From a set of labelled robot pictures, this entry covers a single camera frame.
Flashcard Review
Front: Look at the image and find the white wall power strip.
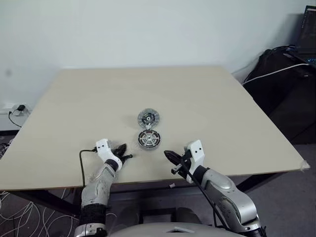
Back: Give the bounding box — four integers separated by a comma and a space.
0, 102, 32, 116

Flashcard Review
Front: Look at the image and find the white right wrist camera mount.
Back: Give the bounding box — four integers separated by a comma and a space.
183, 139, 205, 174

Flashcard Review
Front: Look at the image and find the dark laptop screen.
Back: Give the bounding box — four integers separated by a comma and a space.
297, 4, 316, 56

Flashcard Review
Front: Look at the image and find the black adapter cable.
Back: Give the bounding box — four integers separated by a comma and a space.
8, 110, 22, 128

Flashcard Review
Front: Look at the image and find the silver motor end cap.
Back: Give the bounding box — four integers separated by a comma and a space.
137, 108, 161, 128

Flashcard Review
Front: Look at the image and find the black table leg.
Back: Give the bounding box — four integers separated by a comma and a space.
4, 189, 82, 218
234, 172, 281, 194

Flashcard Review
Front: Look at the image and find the spoked silver rotor wheel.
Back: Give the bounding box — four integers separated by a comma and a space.
139, 131, 159, 148

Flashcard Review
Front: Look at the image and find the grey robot torso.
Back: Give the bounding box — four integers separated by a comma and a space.
106, 221, 225, 237

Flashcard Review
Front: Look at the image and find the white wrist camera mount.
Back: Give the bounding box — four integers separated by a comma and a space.
183, 139, 205, 174
95, 139, 123, 171

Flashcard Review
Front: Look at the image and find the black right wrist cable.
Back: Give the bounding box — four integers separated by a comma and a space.
179, 158, 226, 229

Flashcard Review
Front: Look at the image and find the silver motor stator housing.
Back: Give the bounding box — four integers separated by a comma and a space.
136, 130, 161, 152

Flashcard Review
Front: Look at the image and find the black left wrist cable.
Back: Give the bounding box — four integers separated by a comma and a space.
79, 147, 97, 186

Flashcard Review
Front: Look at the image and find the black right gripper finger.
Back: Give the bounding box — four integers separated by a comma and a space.
164, 153, 183, 165
163, 150, 185, 161

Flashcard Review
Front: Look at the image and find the white cable over bag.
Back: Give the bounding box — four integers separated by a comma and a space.
243, 63, 310, 84

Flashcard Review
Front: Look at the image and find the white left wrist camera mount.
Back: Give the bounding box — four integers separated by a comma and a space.
95, 139, 123, 171

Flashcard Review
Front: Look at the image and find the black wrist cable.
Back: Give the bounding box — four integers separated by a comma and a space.
179, 158, 226, 229
79, 147, 97, 186

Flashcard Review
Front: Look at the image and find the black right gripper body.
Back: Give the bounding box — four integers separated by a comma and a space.
170, 151, 193, 175

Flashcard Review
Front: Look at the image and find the black bag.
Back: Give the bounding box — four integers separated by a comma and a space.
242, 48, 316, 146

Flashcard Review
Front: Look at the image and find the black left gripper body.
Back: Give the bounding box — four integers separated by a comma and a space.
111, 145, 126, 163

